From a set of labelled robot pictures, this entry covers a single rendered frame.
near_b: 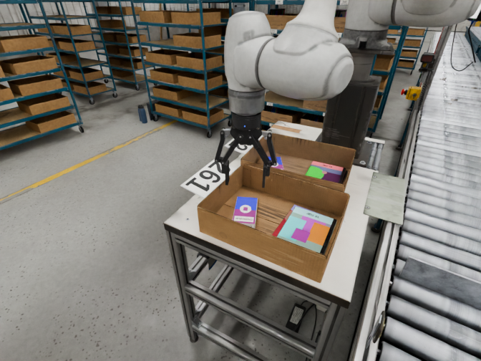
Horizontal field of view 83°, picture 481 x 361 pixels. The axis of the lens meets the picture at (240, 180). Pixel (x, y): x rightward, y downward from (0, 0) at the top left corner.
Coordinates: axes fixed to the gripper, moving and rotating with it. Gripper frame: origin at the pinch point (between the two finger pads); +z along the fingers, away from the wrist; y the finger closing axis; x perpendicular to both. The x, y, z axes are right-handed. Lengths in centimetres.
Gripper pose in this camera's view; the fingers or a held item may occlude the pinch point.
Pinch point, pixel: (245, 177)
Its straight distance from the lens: 79.6
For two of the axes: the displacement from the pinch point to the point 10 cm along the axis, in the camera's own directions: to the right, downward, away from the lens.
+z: 0.0, 8.3, 5.6
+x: -1.2, 5.5, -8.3
